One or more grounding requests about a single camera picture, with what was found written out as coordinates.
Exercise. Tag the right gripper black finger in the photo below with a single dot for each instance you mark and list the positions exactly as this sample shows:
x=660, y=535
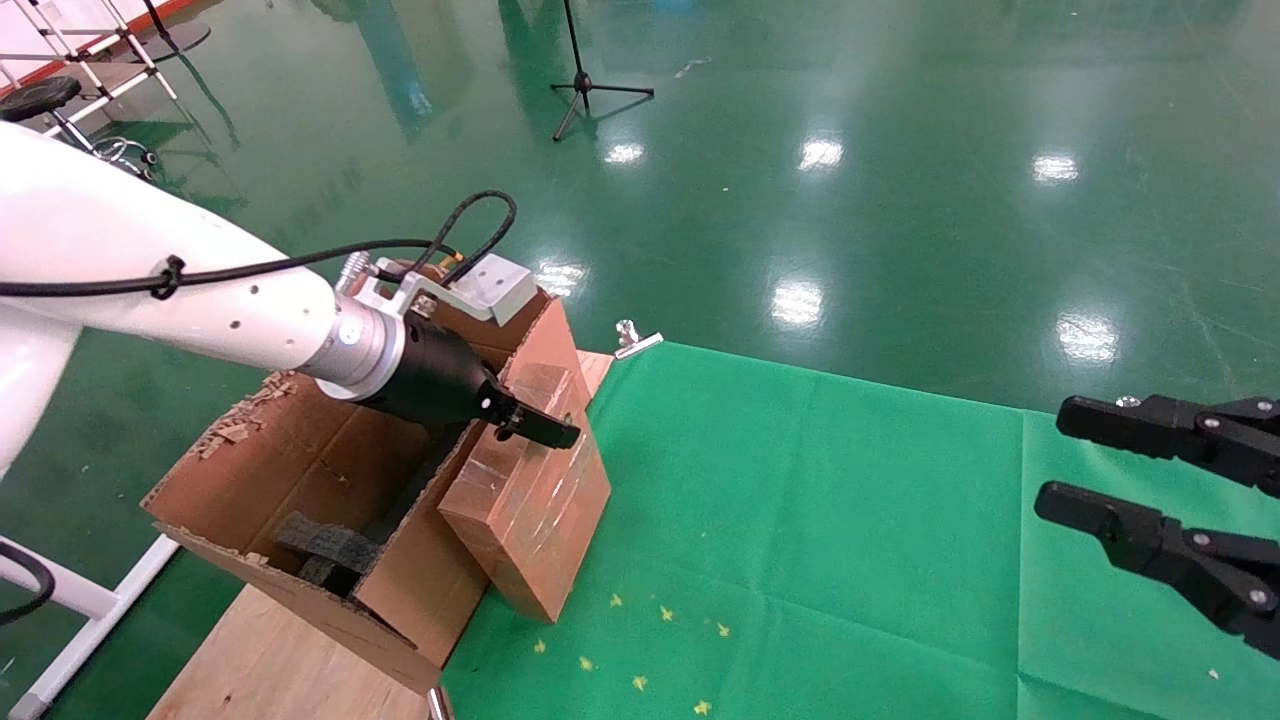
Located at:
x=1170, y=552
x=1180, y=430

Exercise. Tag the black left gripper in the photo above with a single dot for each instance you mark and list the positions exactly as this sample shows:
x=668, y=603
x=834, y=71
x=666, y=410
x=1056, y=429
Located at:
x=435, y=380

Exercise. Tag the small taped cardboard box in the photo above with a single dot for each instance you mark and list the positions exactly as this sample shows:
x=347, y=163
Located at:
x=530, y=520

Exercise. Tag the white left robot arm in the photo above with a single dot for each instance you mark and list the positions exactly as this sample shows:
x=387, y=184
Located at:
x=120, y=220

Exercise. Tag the large open cardboard carton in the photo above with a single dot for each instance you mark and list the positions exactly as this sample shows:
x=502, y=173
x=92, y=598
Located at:
x=300, y=460

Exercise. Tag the black foam block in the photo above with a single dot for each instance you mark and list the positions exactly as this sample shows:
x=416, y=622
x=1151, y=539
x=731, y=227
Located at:
x=325, y=535

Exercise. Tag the green table cloth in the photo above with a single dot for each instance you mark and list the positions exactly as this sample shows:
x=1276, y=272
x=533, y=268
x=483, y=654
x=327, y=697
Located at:
x=820, y=520

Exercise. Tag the black tripod stand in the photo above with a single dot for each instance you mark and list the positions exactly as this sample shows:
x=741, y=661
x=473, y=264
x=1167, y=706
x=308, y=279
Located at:
x=585, y=82

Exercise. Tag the black round base stand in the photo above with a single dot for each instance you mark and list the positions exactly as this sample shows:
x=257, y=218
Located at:
x=185, y=38

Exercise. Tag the black seat chrome stool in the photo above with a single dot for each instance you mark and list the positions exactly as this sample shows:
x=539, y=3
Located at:
x=40, y=96

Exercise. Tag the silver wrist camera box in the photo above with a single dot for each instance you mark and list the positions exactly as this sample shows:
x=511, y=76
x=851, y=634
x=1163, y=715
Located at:
x=495, y=288

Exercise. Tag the white metal table leg frame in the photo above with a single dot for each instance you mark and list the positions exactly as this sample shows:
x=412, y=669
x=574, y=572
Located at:
x=60, y=590

